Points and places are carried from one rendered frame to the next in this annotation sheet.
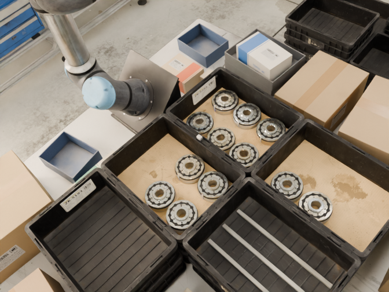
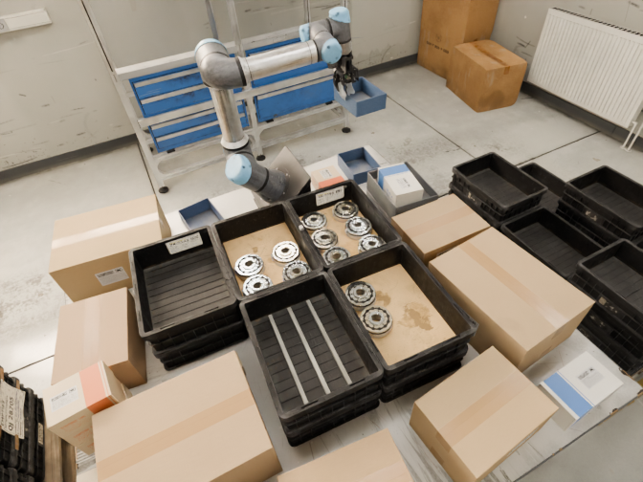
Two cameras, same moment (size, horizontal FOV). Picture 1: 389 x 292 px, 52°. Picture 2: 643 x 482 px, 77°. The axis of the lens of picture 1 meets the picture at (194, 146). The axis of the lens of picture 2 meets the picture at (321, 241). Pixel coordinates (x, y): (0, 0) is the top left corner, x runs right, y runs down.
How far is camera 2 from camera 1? 0.43 m
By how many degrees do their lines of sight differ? 13
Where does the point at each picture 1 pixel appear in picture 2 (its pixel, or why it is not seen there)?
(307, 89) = (424, 222)
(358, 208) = (417, 337)
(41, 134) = not seen: hidden behind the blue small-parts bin
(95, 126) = (236, 204)
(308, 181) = (384, 298)
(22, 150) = not seen: hidden behind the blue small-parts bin
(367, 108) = (468, 251)
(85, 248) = (170, 287)
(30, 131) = not seen: hidden behind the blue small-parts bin
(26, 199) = (144, 232)
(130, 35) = (322, 154)
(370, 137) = (455, 276)
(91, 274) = (164, 308)
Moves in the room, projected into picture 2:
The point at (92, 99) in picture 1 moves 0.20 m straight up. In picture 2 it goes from (231, 172) to (219, 129)
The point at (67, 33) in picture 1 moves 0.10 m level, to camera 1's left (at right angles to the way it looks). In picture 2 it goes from (225, 110) to (201, 109)
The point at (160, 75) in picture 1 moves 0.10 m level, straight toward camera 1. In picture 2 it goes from (298, 172) to (294, 186)
